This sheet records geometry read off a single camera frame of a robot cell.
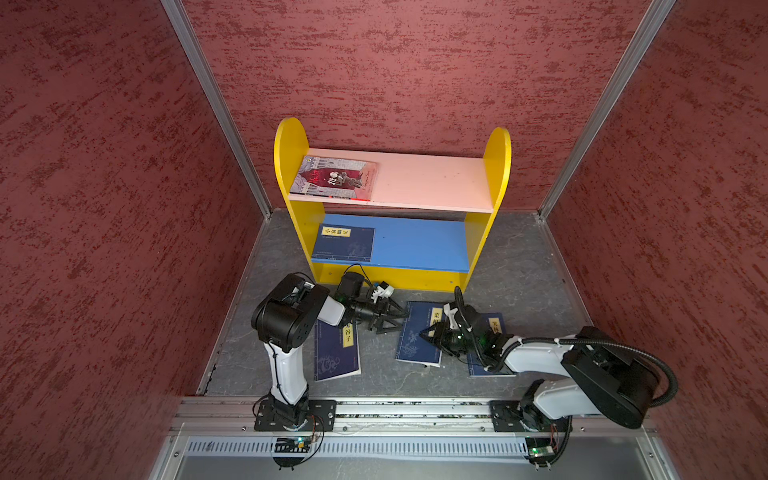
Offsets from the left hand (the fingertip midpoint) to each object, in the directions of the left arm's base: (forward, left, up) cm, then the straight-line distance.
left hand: (404, 326), depth 85 cm
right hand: (-4, -5, -3) cm, 7 cm away
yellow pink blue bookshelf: (+35, 0, +8) cm, 36 cm away
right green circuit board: (-29, -33, -6) cm, 44 cm away
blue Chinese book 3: (-5, -3, -2) cm, 6 cm away
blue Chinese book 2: (-6, +19, -4) cm, 21 cm away
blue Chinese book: (+23, +19, +9) cm, 31 cm away
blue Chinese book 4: (+3, -28, -4) cm, 28 cm away
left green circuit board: (-28, +28, -6) cm, 40 cm away
